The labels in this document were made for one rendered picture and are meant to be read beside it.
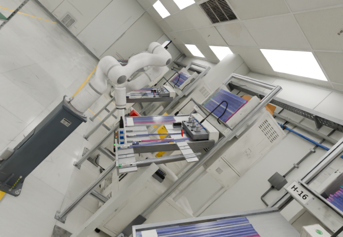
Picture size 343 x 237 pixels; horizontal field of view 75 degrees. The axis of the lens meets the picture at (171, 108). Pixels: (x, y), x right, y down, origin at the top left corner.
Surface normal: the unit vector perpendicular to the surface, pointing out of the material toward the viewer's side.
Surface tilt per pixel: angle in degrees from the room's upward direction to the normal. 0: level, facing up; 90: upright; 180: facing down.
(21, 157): 90
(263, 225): 44
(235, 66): 90
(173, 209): 90
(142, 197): 90
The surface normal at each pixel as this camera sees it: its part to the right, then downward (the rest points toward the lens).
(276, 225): 0.06, -0.96
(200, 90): 0.23, 0.29
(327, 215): -0.65, -0.66
